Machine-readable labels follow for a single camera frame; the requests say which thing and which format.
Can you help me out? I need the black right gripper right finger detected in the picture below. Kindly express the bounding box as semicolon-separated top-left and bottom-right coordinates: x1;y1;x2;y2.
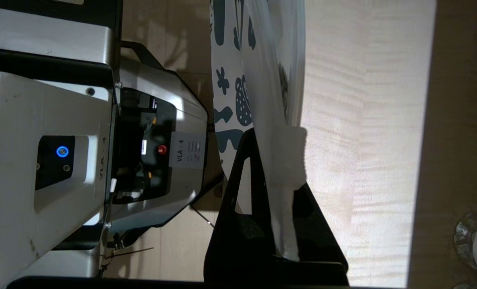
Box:
278;182;349;287

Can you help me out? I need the beige wooden shelf unit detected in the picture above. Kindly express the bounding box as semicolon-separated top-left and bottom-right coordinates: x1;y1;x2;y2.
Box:
298;0;477;289

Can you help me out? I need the white grey robot base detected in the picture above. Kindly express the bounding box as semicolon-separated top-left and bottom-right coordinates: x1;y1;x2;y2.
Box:
0;0;225;281

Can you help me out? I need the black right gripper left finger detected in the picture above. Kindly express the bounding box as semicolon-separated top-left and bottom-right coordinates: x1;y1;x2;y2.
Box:
203;127;281;287

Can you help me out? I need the white horse-print pouch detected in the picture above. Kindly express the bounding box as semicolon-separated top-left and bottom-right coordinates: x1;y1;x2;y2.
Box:
209;0;308;262

